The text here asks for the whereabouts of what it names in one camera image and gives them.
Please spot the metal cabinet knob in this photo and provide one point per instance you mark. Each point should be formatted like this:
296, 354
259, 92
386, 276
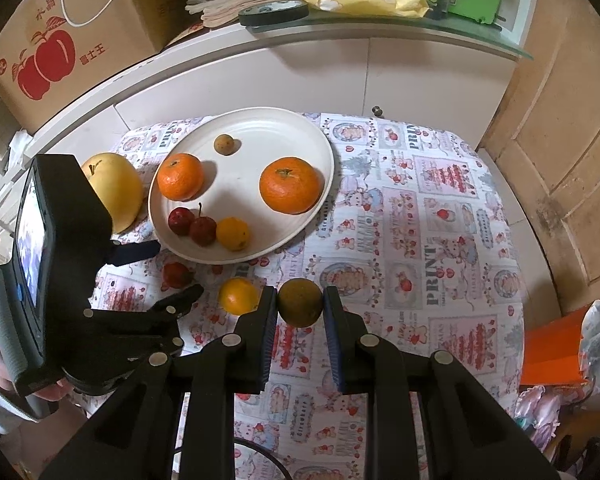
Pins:
377, 111

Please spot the medium orange tangerine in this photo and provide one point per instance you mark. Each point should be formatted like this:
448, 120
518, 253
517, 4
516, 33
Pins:
180, 176

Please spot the small yellow-orange citrus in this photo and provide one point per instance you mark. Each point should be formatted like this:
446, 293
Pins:
232, 234
238, 296

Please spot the stemmed small red fruit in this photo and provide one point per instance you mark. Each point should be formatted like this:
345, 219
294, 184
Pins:
203, 232

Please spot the person's left forearm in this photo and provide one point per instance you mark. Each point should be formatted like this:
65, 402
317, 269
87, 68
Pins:
0, 400

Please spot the wooden door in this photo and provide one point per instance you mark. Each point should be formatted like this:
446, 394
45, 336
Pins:
570, 135

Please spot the small brown longan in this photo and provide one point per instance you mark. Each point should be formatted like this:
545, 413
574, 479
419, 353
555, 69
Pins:
224, 144

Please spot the pink ruffled cloth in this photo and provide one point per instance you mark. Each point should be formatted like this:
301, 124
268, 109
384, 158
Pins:
545, 405

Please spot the printed patchwork tablecloth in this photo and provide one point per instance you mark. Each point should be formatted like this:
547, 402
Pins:
430, 260

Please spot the large yellow pear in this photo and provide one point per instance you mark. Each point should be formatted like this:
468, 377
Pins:
120, 190

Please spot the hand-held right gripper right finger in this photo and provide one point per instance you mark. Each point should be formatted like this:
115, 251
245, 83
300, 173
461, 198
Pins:
332, 350

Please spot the white round plate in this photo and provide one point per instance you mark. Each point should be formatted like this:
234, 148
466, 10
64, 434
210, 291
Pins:
245, 170

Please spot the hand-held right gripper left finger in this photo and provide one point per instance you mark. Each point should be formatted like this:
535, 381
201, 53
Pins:
271, 345

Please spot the white cabinet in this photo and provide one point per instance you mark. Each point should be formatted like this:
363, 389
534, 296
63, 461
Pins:
305, 80

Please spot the black tape roll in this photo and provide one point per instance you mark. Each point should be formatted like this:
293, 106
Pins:
260, 17

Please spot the white frame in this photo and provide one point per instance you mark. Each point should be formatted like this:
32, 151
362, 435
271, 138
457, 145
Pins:
522, 0

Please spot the cardboard box with apple print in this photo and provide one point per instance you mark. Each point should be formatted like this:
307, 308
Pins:
105, 15

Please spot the person's left hand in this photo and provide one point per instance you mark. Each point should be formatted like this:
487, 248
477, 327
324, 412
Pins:
52, 391

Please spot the brown-green round fruit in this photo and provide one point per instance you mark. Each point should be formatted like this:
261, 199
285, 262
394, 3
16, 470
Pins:
300, 302

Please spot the large orange tangerine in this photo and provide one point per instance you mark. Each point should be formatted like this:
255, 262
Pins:
291, 186

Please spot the white crumpled paper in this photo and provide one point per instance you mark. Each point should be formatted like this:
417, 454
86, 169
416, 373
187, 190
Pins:
20, 142

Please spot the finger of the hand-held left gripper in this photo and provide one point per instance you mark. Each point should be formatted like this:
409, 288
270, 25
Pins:
177, 300
137, 251

